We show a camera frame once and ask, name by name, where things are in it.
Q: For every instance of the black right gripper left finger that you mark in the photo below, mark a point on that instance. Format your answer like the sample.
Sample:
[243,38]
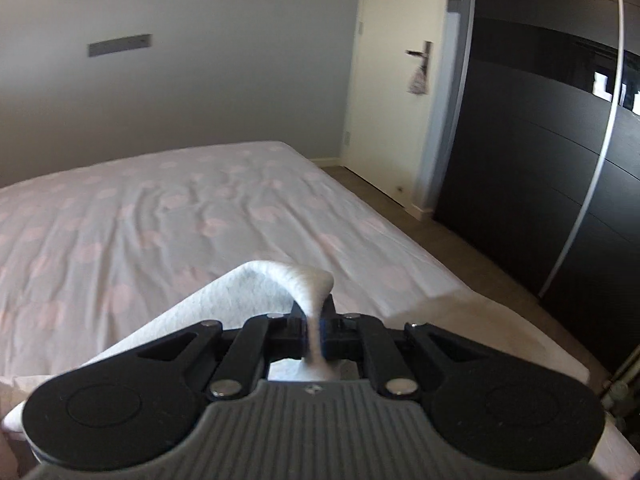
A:
[249,352]

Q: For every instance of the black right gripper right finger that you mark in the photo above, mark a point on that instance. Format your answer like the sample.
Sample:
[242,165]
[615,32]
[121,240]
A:
[364,340]

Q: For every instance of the bed with pink-dotted sheet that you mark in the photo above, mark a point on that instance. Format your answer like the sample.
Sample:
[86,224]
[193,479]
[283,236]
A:
[90,255]

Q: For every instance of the black sliding wardrobe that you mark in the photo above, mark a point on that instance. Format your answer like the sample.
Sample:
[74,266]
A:
[543,176]

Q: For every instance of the cream room door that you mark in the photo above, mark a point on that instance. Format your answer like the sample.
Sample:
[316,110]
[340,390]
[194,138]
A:
[386,126]

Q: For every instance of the small pouch hanging on handle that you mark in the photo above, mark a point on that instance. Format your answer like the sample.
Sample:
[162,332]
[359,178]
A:
[419,82]

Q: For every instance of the black door handle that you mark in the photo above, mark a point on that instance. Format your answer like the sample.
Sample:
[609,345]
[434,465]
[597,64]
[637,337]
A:
[424,55]

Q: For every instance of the grey wall plate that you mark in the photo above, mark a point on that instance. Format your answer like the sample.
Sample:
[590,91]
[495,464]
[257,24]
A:
[121,44]

